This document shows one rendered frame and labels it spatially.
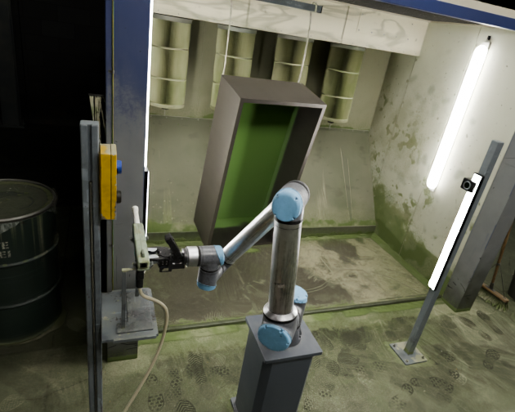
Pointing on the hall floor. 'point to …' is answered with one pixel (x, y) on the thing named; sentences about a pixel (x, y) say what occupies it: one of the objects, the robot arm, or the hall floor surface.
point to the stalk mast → (91, 257)
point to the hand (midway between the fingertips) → (138, 254)
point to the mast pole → (454, 248)
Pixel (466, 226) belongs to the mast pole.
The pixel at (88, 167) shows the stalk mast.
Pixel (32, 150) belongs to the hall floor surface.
